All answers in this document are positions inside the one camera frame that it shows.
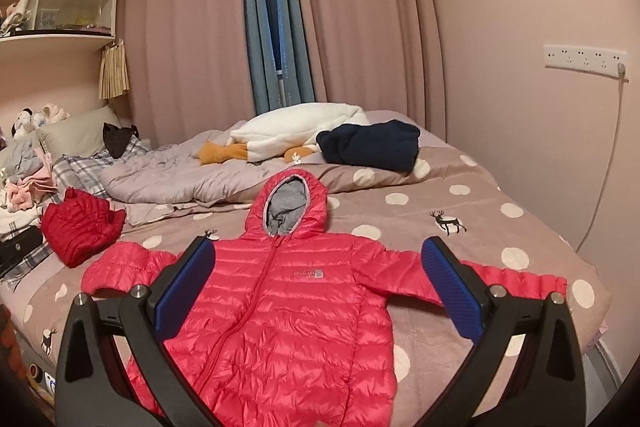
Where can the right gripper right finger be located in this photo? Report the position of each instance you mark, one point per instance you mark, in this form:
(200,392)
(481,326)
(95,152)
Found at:
(547,384)

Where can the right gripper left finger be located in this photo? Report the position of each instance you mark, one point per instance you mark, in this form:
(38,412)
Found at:
(92,388)

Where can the pink hooded puffer jacket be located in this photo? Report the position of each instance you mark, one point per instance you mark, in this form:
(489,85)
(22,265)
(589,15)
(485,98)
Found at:
(319,312)

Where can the pile of pink clothes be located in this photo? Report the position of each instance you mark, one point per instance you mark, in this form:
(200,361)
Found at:
(26,176)

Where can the black bag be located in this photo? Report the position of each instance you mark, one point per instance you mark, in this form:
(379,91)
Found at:
(13,251)

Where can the folded red puffer jacket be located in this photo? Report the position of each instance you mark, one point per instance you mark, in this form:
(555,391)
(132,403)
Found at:
(81,226)

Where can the plaid pillow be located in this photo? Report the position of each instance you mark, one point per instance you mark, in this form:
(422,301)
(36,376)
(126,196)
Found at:
(79,172)

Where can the grey lilac quilt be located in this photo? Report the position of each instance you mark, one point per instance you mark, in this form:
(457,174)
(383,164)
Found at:
(173,175)

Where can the black small garment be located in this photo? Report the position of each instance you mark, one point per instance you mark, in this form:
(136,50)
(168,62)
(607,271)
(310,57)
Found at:
(117,139)

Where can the beige pillow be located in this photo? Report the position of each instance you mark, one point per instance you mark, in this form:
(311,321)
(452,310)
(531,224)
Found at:
(78,135)

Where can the white plush toys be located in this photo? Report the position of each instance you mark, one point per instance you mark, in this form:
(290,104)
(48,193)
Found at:
(29,121)

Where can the dark navy folded garment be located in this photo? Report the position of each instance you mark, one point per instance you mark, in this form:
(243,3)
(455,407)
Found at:
(392,145)

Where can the white goose plush toy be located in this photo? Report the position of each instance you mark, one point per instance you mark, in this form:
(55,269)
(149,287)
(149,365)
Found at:
(289,132)

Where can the blue grey inner curtain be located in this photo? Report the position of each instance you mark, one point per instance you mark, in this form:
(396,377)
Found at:
(280,71)

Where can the pink curtain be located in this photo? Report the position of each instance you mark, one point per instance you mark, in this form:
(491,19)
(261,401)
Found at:
(189,72)

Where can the white wall socket strip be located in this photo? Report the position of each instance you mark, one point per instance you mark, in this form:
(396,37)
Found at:
(594,61)

